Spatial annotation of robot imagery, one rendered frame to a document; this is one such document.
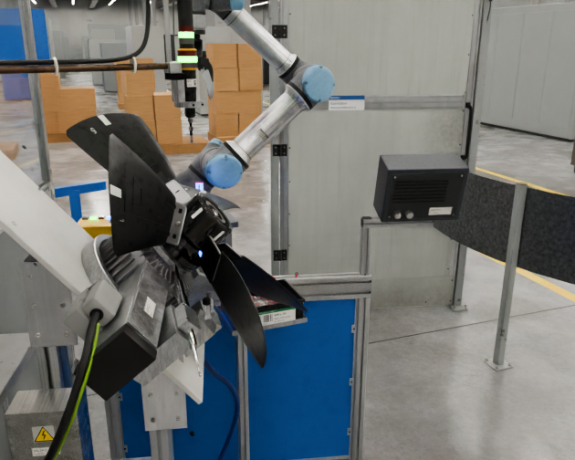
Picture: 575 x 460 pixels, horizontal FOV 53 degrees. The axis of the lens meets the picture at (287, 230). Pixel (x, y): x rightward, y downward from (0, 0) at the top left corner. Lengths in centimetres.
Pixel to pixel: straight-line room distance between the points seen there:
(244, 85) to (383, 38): 635
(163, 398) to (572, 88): 1001
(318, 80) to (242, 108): 765
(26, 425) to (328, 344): 102
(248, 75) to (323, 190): 633
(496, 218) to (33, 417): 233
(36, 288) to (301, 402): 111
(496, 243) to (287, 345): 145
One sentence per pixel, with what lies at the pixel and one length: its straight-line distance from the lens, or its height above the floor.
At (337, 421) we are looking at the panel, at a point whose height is 29.
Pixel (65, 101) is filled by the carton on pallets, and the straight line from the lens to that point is 1048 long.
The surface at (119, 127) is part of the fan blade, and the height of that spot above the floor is 140.
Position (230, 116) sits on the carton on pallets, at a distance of 950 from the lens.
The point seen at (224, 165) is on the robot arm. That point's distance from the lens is 187.
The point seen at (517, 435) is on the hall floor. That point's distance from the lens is 277.
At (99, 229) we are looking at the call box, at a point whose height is 106.
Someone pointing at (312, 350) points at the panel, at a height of 58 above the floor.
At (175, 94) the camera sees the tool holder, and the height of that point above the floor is 148.
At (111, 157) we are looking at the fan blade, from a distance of 106.
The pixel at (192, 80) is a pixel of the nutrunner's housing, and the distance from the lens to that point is 135.
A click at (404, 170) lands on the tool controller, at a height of 123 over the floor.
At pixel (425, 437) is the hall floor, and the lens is 265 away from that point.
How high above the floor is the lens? 159
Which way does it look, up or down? 18 degrees down
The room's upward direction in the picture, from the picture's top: straight up
